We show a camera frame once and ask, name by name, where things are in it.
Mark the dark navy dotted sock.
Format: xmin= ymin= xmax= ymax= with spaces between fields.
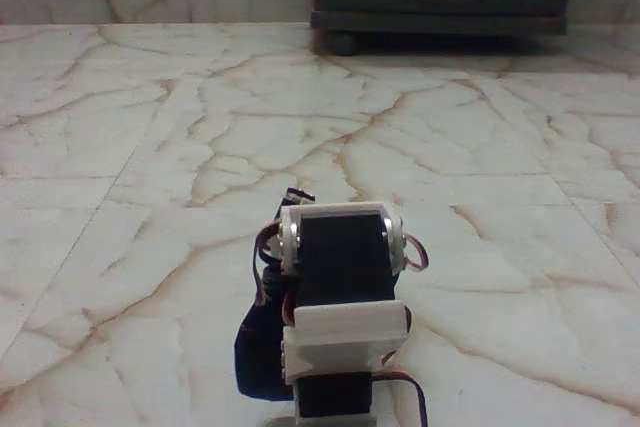
xmin=231 ymin=266 xmax=302 ymax=403

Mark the red white black servo cable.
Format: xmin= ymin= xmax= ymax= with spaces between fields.
xmin=251 ymin=187 xmax=317 ymax=309

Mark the red white looped servo cable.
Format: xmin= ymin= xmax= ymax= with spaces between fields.
xmin=401 ymin=230 xmax=431 ymax=274

